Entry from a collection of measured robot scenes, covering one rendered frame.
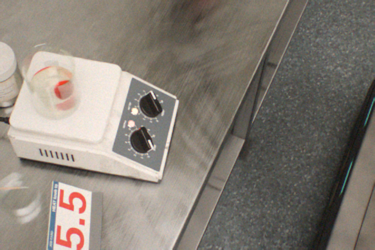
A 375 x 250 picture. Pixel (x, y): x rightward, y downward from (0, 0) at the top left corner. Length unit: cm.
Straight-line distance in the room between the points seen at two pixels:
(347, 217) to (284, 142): 51
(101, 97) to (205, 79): 19
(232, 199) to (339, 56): 57
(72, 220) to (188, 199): 15
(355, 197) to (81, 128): 69
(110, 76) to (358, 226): 66
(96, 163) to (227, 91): 23
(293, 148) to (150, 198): 96
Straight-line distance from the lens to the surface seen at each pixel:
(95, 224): 87
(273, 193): 173
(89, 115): 84
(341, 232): 133
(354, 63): 199
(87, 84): 87
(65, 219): 85
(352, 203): 136
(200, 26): 103
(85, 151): 84
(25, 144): 87
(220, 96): 96
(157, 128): 88
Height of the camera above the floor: 156
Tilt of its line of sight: 60 degrees down
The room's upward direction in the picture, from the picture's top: 5 degrees clockwise
